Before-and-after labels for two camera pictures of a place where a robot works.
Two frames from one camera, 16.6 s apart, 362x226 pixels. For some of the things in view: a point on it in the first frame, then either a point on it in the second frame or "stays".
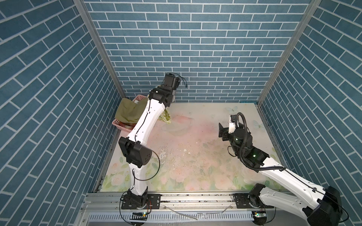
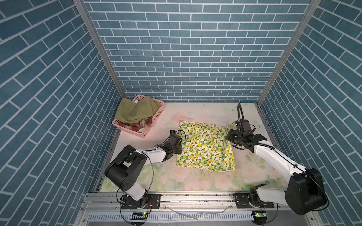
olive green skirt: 127,111 stays
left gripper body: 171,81 -> 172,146
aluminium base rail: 105,209 stays
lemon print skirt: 165,117 -> 206,147
